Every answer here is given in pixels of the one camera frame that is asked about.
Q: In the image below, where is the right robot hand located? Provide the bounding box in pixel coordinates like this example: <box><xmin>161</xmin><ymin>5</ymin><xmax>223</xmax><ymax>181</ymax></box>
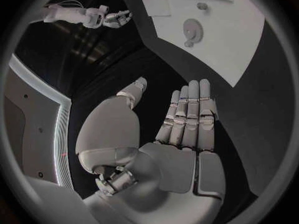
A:
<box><xmin>102</xmin><ymin>9</ymin><xmax>134</xmax><ymax>29</ymax></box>

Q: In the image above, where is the white cable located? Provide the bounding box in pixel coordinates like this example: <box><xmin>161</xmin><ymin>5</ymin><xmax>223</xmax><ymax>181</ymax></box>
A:
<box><xmin>56</xmin><ymin>0</ymin><xmax>84</xmax><ymax>9</ymax></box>

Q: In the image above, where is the grey gear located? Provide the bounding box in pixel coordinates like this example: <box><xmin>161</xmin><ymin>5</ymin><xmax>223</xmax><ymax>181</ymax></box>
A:
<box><xmin>182</xmin><ymin>18</ymin><xmax>204</xmax><ymax>43</ymax></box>

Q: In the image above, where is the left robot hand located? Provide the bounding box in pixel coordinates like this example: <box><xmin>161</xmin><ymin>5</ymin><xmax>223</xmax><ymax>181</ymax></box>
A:
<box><xmin>75</xmin><ymin>77</ymin><xmax>227</xmax><ymax>224</ymax></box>

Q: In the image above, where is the white task board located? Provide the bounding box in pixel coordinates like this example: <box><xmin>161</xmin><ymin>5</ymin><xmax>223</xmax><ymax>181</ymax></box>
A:
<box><xmin>139</xmin><ymin>0</ymin><xmax>268</xmax><ymax>88</ymax></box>

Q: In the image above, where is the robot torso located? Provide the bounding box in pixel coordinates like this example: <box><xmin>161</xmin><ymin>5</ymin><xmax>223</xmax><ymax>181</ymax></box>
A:
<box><xmin>3</xmin><ymin>53</ymin><xmax>74</xmax><ymax>190</ymax></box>

